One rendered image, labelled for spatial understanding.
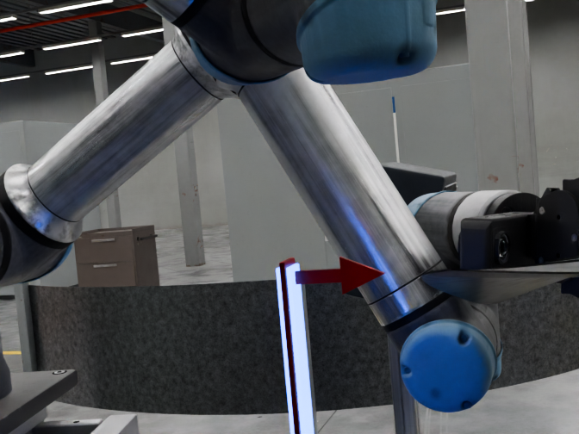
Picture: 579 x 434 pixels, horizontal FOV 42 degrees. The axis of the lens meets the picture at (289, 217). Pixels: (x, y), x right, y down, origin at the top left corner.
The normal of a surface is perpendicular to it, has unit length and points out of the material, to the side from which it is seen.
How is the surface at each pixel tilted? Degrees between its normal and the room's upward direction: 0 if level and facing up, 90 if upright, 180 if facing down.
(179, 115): 131
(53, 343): 90
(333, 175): 88
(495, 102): 90
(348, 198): 88
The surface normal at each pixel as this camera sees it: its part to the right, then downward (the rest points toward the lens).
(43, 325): -0.65, 0.10
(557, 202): -0.93, 0.00
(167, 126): 0.26, 0.67
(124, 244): -0.27, 0.07
